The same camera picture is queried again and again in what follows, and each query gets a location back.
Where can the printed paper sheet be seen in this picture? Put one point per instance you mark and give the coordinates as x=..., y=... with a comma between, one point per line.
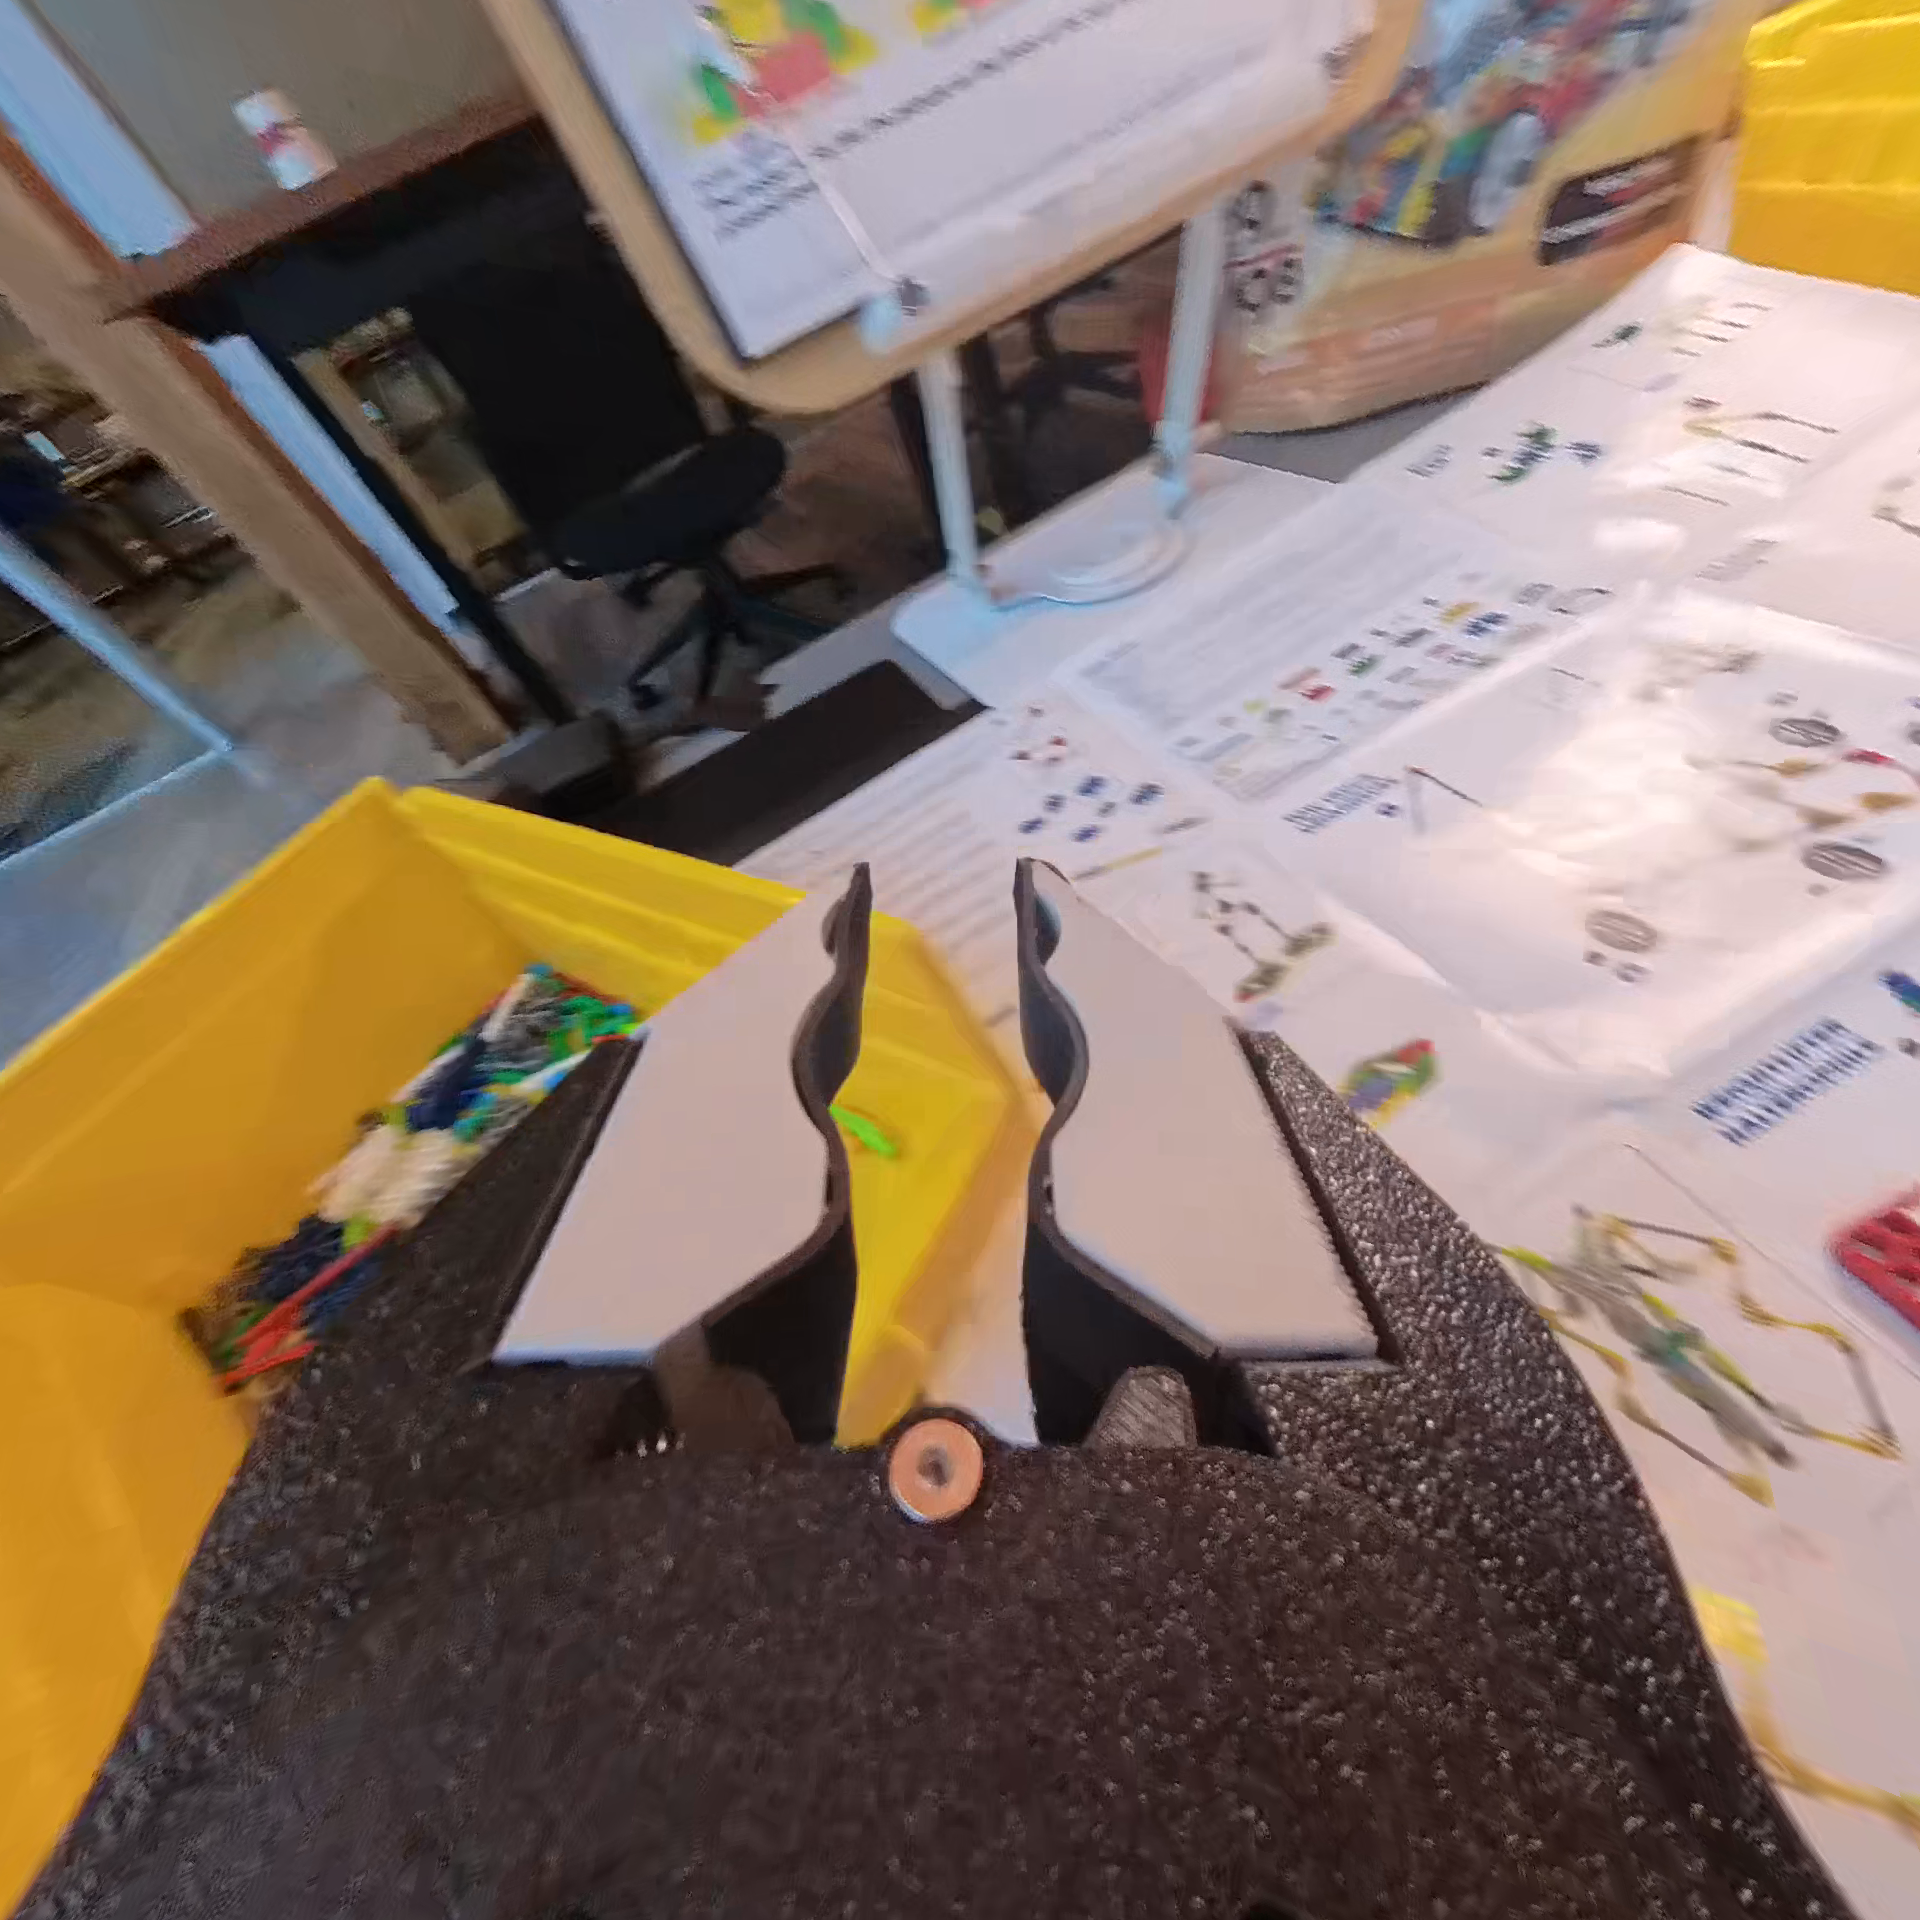
x=975, y=151

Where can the white paper cup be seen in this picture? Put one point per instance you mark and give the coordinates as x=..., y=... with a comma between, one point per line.
x=285, y=139

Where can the yellow plastic bin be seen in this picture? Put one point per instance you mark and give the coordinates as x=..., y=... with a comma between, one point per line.
x=225, y=974
x=1829, y=136

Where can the dark brown counter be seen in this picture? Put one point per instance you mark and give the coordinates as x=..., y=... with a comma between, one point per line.
x=377, y=272

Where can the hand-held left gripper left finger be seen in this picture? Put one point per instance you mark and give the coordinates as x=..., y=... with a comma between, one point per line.
x=689, y=1143

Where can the colourful toy box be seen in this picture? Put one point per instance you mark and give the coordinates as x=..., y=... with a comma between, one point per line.
x=1439, y=272

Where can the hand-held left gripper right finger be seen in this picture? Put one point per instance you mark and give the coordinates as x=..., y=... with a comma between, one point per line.
x=1188, y=1143

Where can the wooden post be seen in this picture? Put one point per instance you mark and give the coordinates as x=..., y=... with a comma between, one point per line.
x=225, y=448

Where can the pile of colourful toy pieces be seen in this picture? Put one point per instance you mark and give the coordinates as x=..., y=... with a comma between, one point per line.
x=435, y=1095

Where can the black office chair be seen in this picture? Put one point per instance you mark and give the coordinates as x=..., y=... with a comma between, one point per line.
x=675, y=503

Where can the light wooden table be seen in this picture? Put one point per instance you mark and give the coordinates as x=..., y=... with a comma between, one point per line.
x=781, y=369

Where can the large printed instruction sheet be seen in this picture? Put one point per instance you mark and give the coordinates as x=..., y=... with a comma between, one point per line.
x=1503, y=840

